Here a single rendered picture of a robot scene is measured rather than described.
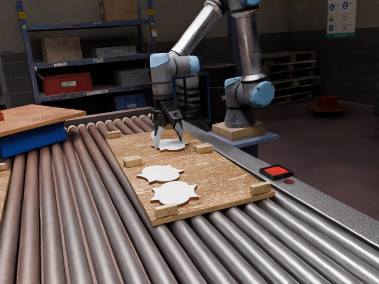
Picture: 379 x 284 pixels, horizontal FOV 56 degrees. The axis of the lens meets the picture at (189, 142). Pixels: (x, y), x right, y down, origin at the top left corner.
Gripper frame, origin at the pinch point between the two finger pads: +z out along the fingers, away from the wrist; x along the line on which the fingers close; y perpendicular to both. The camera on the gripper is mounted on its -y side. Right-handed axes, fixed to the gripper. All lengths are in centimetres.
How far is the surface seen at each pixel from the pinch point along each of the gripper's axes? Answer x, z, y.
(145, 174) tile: 21.7, -0.3, -22.1
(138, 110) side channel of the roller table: -20, 0, 72
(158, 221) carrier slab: 31, 1, -48
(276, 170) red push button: -13.7, 1.5, -43.9
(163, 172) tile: 16.5, -0.3, -24.9
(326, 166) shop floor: -223, 94, 91
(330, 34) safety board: -506, -24, 302
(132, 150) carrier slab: 13.3, 0.8, 6.5
